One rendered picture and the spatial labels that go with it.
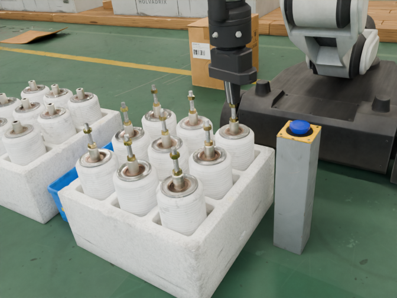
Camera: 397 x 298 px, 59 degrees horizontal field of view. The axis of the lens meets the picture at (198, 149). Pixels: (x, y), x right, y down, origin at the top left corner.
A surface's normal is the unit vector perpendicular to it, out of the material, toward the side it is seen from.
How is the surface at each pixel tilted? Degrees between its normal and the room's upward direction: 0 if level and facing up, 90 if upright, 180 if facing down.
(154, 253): 90
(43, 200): 90
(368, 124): 45
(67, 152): 90
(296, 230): 90
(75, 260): 0
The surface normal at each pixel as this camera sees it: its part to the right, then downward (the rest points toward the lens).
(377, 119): -0.43, -0.25
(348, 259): -0.09, -0.85
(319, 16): -0.43, 0.81
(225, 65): -0.71, 0.43
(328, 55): -0.50, -0.01
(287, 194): -0.53, 0.48
